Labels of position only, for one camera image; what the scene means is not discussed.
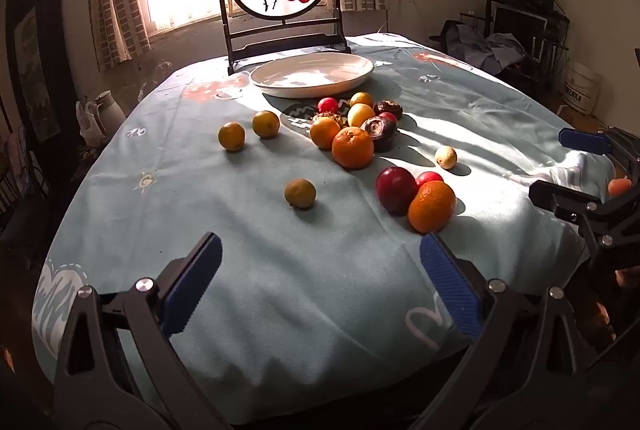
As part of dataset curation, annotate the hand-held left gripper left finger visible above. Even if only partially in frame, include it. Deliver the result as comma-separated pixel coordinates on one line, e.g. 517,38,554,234
52,232,236,430

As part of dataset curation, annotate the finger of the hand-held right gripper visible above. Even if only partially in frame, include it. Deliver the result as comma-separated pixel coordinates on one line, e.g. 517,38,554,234
528,180,640,255
558,126,640,175

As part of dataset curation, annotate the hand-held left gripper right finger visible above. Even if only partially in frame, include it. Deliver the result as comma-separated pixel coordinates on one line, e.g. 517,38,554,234
410,232,608,430

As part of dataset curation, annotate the orange mandarin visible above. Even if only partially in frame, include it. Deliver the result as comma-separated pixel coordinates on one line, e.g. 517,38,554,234
331,127,375,169
408,180,457,234

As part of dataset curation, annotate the dark red plum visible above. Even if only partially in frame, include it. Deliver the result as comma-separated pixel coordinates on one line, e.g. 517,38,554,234
376,167,418,215

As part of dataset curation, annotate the small pale yellow fruit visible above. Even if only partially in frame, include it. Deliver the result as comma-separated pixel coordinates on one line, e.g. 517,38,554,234
434,146,458,171

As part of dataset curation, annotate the green citrus fruit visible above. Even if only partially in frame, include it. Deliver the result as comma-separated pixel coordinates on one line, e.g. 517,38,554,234
284,179,317,209

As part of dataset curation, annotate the yellow-orange citrus fruit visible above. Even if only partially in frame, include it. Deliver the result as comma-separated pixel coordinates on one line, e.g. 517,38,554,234
310,116,342,150
218,122,246,153
251,110,280,139

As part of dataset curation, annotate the dark wrinkled passion fruit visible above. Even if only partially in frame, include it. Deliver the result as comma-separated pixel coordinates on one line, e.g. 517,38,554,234
361,115,398,143
374,100,404,121

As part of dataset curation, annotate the yellow lemon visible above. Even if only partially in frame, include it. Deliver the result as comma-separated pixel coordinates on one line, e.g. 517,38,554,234
347,104,377,129

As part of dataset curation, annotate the brown wrinkled fruit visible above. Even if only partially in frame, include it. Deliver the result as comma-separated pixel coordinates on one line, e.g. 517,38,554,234
312,111,346,128

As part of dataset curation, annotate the white oval plate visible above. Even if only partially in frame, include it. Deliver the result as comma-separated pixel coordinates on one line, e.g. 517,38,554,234
250,52,375,99

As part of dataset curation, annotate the white bucket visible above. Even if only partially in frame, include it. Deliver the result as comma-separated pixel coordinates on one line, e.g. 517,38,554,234
562,60,603,115

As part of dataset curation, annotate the light blue printed tablecloth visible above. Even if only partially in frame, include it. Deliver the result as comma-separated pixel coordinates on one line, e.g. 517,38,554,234
31,32,618,411

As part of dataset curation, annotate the pile of clothes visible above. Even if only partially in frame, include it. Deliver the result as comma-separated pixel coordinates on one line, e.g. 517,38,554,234
440,22,528,75

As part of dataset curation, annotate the white plastic bag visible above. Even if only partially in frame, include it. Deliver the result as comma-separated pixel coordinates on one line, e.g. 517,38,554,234
76,100,106,145

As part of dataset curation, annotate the dark framed picture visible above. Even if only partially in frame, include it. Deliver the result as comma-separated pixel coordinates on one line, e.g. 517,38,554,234
5,0,81,141

